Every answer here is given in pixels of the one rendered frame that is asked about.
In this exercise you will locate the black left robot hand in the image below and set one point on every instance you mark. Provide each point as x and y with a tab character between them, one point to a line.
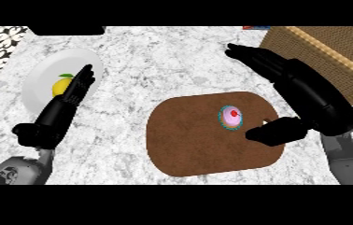
54	116

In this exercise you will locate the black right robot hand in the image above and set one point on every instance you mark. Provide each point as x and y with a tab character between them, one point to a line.
303	91

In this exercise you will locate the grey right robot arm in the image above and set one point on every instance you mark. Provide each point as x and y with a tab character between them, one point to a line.
338	157

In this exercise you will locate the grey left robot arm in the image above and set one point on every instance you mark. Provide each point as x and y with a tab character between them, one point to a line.
26	168

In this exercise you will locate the brown wicker basket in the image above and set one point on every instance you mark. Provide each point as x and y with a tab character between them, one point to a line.
316	51

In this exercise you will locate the pink frosted cupcake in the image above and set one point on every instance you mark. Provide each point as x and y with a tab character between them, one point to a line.
230	117

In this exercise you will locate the brown wooden cutting board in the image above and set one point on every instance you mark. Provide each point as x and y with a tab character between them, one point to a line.
202	138

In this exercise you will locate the yellow lemon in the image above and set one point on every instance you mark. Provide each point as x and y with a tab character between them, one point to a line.
60	86

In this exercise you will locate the white round plate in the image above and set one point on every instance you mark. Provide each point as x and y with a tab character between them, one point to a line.
50	76

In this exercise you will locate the red and blue box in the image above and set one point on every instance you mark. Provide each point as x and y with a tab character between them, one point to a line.
255	27

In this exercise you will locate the black white patterned tile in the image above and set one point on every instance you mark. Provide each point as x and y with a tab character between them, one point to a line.
10	42

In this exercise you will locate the black appliance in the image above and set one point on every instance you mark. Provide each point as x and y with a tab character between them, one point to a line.
66	30

